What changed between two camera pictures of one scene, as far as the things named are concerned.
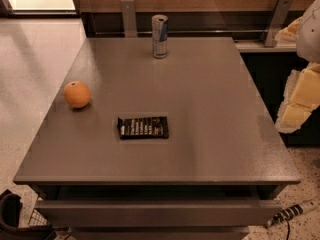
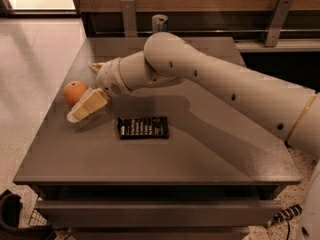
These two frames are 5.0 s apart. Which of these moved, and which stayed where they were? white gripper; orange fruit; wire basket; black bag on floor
Moved: white gripper
Stayed: wire basket; orange fruit; black bag on floor
